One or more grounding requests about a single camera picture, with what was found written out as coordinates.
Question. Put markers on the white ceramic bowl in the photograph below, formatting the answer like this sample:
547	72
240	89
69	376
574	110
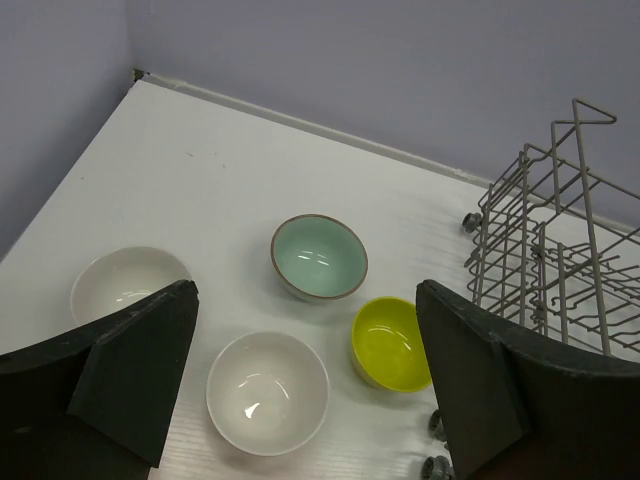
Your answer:
267	393
121	278

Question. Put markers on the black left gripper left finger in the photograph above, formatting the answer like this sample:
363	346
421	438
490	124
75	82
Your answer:
96	402

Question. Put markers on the celadon green ceramic bowl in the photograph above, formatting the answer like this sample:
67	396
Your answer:
318	258

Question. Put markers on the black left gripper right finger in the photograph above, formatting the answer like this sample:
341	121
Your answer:
518	405

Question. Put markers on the lime green bowl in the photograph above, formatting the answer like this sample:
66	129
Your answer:
387	349

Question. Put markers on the grey wire dish rack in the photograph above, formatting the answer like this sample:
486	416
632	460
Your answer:
543	259

